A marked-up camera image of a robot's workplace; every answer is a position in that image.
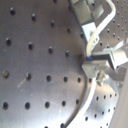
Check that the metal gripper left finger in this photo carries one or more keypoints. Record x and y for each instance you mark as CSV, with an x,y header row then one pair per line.
x,y
102,71

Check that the middle metal cable clip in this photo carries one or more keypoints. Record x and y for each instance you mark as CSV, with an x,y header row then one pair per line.
x,y
86,16

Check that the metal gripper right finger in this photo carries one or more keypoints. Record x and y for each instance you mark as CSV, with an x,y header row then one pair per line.
x,y
116,55

